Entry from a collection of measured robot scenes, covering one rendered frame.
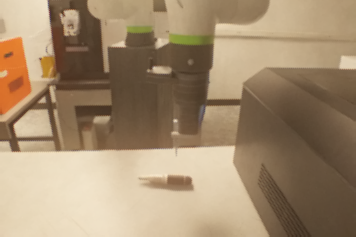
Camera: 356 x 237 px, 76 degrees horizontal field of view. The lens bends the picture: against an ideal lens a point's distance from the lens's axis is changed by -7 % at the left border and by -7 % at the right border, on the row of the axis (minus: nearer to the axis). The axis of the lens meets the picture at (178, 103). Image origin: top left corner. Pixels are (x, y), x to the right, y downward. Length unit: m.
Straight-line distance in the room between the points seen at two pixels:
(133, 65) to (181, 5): 0.71
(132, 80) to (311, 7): 3.00
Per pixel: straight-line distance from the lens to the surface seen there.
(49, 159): 0.83
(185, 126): 0.53
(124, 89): 1.20
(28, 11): 3.44
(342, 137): 0.39
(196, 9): 0.45
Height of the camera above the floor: 1.33
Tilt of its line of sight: 22 degrees down
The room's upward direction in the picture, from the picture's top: 1 degrees clockwise
